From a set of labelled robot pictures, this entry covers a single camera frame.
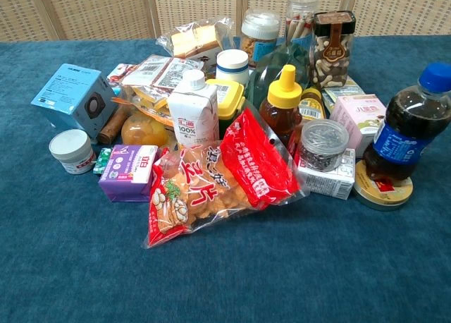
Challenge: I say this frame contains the cola bottle blue cap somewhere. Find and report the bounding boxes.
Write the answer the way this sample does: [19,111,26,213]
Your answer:
[362,62,451,181]

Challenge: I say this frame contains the red crispy snack bag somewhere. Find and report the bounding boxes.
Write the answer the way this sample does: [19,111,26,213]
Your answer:
[142,107,311,250]

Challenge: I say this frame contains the white juice carton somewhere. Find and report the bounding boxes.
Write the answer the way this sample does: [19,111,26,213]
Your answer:
[166,69,221,150]

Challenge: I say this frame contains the yellow lidded container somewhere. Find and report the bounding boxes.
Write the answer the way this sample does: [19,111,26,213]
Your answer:
[205,78,246,130]

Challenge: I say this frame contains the honey bottle yellow cap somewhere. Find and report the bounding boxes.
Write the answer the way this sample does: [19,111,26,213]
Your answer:
[259,64,304,147]

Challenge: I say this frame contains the white bottle blue band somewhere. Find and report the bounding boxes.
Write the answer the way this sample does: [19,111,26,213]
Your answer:
[216,49,250,89]

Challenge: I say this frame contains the yellow fruit jelly cup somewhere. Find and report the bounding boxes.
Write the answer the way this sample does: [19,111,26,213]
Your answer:
[121,111,169,147]

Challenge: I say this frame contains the clear jar black beads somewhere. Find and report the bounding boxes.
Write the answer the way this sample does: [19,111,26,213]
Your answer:
[298,118,350,173]

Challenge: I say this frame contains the green glass bottle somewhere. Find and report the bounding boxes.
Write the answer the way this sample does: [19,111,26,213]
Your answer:
[246,42,311,111]

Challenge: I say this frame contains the purple milk carton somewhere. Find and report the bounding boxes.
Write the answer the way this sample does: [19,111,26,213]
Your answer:
[98,144,159,203]

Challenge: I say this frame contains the flat barcode snack packet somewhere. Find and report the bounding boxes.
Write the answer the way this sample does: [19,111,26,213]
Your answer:
[121,54,205,90]

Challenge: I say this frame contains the white rectangular carton box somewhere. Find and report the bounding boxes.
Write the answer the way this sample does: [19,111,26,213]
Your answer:
[294,147,357,200]

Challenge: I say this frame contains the blue table cloth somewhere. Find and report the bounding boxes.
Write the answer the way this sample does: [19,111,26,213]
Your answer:
[0,35,451,323]

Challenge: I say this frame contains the bagged sliced bread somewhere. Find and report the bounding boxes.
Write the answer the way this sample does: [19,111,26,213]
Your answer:
[156,17,236,70]

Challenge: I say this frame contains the brown cylindrical tube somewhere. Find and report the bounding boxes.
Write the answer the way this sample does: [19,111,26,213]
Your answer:
[97,104,132,145]

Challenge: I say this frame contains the clear jar white lid snacks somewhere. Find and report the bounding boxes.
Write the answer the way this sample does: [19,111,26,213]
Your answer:
[240,8,282,68]

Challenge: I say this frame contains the small green candy pack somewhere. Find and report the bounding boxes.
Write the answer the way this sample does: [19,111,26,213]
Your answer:
[92,147,113,176]

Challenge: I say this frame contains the red white snack packet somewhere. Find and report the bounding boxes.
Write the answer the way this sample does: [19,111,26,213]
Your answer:
[106,63,139,87]

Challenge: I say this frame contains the pale green flat box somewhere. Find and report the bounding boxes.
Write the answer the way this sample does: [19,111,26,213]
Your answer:
[321,75,366,114]

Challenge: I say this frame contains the pink carton box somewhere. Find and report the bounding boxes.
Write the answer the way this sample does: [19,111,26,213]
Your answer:
[329,94,388,159]

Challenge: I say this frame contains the square jar mushroom biscuits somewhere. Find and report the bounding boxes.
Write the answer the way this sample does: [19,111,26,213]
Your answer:
[309,10,358,90]

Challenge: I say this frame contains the clear jar biscuit sticks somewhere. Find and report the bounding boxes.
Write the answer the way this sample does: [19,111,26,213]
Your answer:
[284,0,320,46]

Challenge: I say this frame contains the small white round jar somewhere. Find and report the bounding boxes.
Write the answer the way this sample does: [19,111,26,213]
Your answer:
[49,128,97,176]

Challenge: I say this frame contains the round yellow metal tin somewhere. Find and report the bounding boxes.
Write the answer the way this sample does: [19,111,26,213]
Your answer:
[352,159,414,212]

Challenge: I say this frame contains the light blue speaker box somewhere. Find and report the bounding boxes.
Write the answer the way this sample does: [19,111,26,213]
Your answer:
[30,63,118,140]

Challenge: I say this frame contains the woven folding screen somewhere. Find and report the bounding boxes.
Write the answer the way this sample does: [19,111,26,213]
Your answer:
[0,0,451,43]

